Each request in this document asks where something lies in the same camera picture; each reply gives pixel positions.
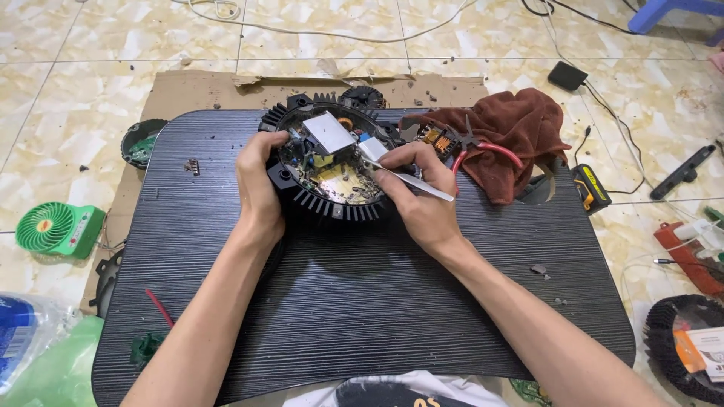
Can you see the brown cloth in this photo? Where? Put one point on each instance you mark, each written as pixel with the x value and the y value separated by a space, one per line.
pixel 509 135

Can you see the black wood-grain lap table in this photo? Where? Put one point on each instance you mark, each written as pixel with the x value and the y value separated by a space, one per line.
pixel 362 299

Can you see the orange power strip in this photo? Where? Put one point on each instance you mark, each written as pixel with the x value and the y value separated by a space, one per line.
pixel 687 257

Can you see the person's white and black shirt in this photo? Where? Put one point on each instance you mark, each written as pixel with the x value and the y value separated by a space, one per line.
pixel 396 391

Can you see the small black finned part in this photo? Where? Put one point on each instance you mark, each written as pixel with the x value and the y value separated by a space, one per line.
pixel 363 95

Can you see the black finned housing with box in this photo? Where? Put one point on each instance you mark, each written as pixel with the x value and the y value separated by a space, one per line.
pixel 662 339

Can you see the silver metal tweezers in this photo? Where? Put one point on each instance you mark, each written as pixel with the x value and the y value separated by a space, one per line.
pixel 433 190

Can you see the person's left hand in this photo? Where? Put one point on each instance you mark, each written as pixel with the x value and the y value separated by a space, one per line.
pixel 257 192

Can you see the copper coil transformer part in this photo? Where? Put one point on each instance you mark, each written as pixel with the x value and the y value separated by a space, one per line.
pixel 438 141

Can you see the clear bag with blue bottle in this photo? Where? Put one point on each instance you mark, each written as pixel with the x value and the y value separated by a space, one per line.
pixel 22 333

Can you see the green handheld fan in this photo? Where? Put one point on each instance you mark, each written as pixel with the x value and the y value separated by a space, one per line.
pixel 56 229

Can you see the brown cardboard sheet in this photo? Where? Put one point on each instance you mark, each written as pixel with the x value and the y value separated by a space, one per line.
pixel 186 93

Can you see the black cup with green board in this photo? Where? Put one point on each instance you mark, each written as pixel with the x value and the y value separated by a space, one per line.
pixel 141 144

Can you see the red stick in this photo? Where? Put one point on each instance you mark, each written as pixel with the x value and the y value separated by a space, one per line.
pixel 160 308

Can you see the black finned round lamp housing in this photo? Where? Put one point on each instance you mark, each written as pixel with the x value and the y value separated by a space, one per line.
pixel 333 169

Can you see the black power adapter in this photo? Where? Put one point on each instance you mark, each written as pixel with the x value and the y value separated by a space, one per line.
pixel 567 75

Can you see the black bar-shaped tool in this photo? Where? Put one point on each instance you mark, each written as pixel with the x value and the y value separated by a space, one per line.
pixel 681 172

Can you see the small dark electronic component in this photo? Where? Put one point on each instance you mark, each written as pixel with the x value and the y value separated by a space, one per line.
pixel 192 167

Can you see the yellow and black battery pack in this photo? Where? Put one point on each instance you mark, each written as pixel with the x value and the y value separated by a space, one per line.
pixel 591 186

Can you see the white plug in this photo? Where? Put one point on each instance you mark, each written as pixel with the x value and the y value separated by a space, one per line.
pixel 698 229

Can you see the green circuit board fragment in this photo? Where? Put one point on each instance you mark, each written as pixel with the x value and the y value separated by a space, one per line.
pixel 531 393

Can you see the blue plastic stool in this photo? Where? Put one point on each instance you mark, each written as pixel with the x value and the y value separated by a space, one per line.
pixel 676 14

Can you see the person's right hand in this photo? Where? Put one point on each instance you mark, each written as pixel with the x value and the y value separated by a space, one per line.
pixel 424 209

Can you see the green plastic bag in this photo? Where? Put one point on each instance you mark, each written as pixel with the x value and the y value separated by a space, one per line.
pixel 62 367

